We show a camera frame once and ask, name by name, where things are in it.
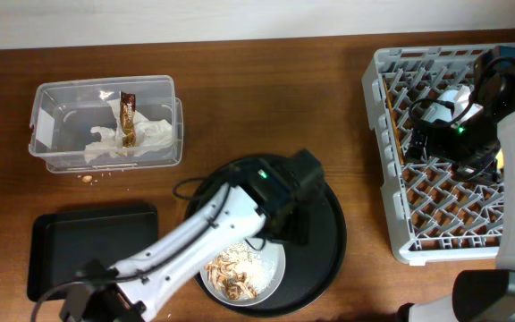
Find white napkin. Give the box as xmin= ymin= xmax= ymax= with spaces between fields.
xmin=84 ymin=126 xmax=122 ymax=164
xmin=101 ymin=99 xmax=173 ymax=157

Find food leftovers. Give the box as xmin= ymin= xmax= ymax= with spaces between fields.
xmin=201 ymin=242 xmax=277 ymax=301

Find grey dishwasher rack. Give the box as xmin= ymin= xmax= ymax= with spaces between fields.
xmin=362 ymin=43 xmax=515 ymax=265

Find round black serving tray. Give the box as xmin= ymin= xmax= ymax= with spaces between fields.
xmin=186 ymin=149 xmax=347 ymax=318

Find grey plate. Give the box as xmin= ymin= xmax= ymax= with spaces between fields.
xmin=198 ymin=238 xmax=286 ymax=308

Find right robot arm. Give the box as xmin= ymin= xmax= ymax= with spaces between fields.
xmin=395 ymin=46 xmax=515 ymax=321

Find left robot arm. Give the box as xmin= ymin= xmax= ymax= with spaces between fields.
xmin=59 ymin=149 xmax=325 ymax=321

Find wooden chopstick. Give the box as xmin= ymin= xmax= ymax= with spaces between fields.
xmin=383 ymin=77 xmax=405 ymax=165

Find brown snack wrapper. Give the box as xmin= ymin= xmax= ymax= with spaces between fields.
xmin=119 ymin=92 xmax=136 ymax=148

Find yellow bowl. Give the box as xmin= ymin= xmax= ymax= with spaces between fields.
xmin=495 ymin=149 xmax=504 ymax=170

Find black rectangular tray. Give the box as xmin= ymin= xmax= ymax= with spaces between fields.
xmin=27 ymin=203 xmax=158 ymax=302

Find blue cup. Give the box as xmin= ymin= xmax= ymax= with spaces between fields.
xmin=427 ymin=88 xmax=464 ymax=124

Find clear plastic waste bin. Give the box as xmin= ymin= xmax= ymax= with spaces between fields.
xmin=29 ymin=75 xmax=184 ymax=174

